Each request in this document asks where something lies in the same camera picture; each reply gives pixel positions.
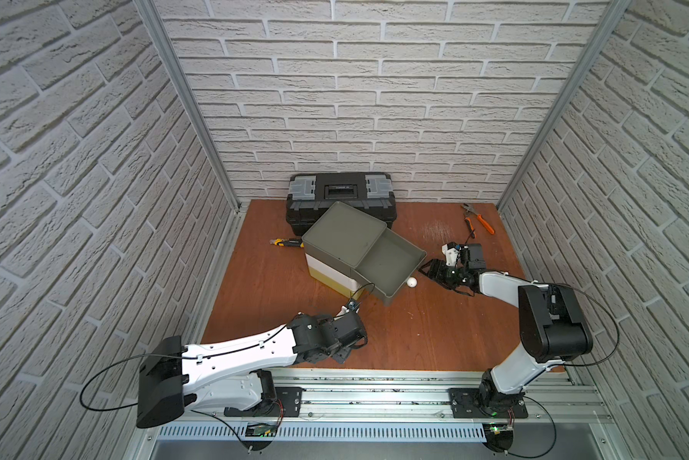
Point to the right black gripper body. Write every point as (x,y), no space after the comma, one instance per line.
(449,276)

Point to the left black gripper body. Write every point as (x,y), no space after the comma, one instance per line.
(350,332)

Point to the grey three-drawer storage box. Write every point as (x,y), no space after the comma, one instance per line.
(363,249)

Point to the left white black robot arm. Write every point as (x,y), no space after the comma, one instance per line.
(235,374)

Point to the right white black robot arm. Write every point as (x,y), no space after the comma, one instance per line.
(553,329)

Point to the yellow black utility knife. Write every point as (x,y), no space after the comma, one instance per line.
(288,243)

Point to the black plastic toolbox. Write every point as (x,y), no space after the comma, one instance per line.
(311,195)

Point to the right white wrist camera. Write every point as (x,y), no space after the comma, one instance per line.
(452,252)

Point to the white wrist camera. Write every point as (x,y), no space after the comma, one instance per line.
(351,307)
(452,252)

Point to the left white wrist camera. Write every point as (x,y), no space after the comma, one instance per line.
(351,307)

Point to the orange handled pliers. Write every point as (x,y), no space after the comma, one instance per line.
(470,214)

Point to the aluminium front rail frame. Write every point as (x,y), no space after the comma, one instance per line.
(373,414)

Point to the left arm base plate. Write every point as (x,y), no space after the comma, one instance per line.
(286,402)

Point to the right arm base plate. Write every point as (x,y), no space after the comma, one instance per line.
(473,403)

